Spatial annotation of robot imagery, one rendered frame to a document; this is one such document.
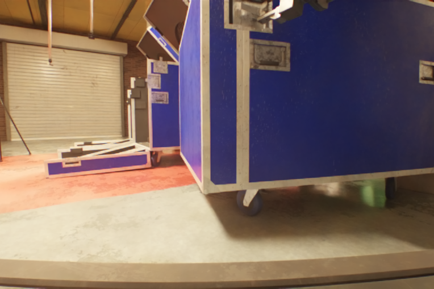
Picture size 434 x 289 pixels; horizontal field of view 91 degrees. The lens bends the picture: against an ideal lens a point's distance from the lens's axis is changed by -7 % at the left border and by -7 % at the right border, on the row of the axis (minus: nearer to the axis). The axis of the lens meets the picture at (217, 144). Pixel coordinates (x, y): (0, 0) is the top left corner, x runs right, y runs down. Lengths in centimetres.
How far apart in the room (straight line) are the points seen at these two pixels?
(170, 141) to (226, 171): 139
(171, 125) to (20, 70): 642
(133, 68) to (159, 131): 649
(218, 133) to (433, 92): 104
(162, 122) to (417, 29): 179
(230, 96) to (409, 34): 87
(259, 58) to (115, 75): 750
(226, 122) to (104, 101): 736
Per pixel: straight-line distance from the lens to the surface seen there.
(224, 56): 80
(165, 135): 211
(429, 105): 140
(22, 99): 801
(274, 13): 80
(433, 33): 147
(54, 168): 206
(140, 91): 297
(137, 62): 858
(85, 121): 792
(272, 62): 86
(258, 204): 98
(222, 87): 78
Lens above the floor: 39
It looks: 5 degrees down
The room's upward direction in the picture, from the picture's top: straight up
